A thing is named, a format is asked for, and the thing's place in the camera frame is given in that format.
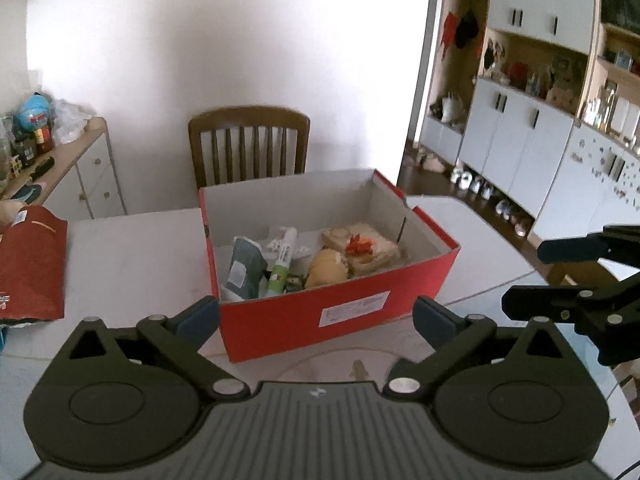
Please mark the red hanging garment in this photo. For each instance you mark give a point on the red hanging garment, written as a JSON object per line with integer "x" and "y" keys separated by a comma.
{"x": 450, "y": 27}

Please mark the tan bread roll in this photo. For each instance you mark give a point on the tan bread roll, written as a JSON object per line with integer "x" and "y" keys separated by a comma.
{"x": 327, "y": 267}

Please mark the blue printed table mat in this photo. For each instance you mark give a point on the blue printed table mat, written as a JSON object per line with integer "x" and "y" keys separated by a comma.
{"x": 485, "y": 300}

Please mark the clear plastic bag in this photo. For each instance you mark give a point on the clear plastic bag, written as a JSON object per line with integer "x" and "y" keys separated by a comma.
{"x": 70, "y": 117}

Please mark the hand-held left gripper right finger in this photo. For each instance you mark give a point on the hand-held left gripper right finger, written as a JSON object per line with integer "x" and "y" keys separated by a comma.
{"x": 434, "y": 317}

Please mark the row of shelf ornaments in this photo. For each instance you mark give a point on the row of shelf ornaments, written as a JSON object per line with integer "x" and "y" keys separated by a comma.
{"x": 540, "y": 80}

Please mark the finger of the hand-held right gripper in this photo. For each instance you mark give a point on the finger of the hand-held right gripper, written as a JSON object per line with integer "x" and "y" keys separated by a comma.
{"x": 570, "y": 248}
{"x": 537, "y": 301}

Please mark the blue dark pad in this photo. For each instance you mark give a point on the blue dark pad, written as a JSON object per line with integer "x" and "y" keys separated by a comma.
{"x": 27, "y": 193}

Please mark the red snack bag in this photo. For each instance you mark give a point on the red snack bag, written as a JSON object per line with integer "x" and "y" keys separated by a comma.
{"x": 30, "y": 270}

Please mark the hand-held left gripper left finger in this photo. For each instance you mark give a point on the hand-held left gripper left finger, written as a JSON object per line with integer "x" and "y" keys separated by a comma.
{"x": 199, "y": 317}

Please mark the small red orange item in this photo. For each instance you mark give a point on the small red orange item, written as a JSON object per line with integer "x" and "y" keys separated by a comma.
{"x": 360, "y": 245}

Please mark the grey pouch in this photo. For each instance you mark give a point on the grey pouch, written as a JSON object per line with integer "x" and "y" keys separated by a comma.
{"x": 245, "y": 267}

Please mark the white sideboard cabinet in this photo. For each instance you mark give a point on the white sideboard cabinet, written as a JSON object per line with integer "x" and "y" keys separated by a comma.
{"x": 95, "y": 160}

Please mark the blue globe ball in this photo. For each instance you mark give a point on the blue globe ball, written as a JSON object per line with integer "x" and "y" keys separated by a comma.
{"x": 34, "y": 110}

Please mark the white refrigerator with magnets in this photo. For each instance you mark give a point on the white refrigerator with magnets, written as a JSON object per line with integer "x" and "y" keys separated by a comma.
{"x": 595, "y": 180}

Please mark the white plastic packet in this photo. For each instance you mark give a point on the white plastic packet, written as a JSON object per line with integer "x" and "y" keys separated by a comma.
{"x": 306, "y": 250}

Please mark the black hanging garment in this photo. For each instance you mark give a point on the black hanging garment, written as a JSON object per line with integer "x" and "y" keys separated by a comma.
{"x": 467, "y": 30}

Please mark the tan sandwich toy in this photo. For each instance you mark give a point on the tan sandwich toy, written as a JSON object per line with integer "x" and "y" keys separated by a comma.
{"x": 372, "y": 257}

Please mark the dark glass jar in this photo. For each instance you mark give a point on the dark glass jar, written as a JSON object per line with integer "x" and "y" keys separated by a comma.
{"x": 22, "y": 152}

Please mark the white wall cabinet unit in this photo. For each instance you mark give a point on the white wall cabinet unit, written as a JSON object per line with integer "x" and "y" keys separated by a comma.
{"x": 520, "y": 130}

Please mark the green white tube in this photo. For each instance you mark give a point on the green white tube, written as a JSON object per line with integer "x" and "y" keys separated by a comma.
{"x": 280, "y": 265}

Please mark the white bag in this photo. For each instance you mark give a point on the white bag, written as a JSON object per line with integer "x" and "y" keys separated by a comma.
{"x": 455, "y": 107}

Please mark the row of shoes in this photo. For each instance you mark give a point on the row of shoes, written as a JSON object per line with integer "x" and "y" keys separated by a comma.
{"x": 485, "y": 191}

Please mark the red cardboard box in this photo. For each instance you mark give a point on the red cardboard box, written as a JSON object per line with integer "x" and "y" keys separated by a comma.
{"x": 280, "y": 325}

